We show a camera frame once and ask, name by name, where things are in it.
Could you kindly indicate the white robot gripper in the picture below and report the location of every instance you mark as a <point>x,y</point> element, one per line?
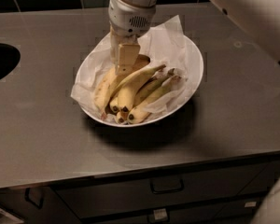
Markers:
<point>127,19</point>

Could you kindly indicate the yellow banana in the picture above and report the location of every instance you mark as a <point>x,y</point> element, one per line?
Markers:
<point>110,81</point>
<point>130,86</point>

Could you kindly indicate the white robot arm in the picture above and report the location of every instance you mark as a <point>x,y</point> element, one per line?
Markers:
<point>257,19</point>

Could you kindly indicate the greenish banana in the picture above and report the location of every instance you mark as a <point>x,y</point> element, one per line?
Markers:
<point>139,113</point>
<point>152,85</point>

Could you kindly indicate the white oval bowl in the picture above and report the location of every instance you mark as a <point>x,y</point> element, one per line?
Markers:
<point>183,75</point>

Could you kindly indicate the small hidden banana tip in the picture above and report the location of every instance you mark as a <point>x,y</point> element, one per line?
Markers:
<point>114,104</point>

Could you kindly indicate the greenish front banana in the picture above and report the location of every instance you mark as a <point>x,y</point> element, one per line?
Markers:
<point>139,113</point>

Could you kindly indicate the small lower banana tip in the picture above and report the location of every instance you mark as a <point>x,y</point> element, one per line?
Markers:
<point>121,118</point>

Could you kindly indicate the white crumpled paper liner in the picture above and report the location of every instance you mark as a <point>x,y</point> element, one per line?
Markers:
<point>165,44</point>

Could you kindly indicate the dark sink opening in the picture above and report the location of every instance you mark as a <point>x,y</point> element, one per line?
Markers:
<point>9,59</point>

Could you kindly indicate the lower drawer with label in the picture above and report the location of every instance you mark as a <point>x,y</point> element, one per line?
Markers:
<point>168,214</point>

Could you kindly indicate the drawer with label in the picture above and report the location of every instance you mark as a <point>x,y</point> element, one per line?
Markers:
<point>168,214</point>
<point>238,211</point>

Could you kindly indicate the right drawer with label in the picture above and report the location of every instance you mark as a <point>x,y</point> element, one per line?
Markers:
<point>238,211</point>

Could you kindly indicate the upper drawer with handle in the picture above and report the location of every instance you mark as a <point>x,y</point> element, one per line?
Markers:
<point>115,198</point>

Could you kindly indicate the left cabinet door handle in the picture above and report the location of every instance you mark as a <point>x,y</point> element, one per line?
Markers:
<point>34,196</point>

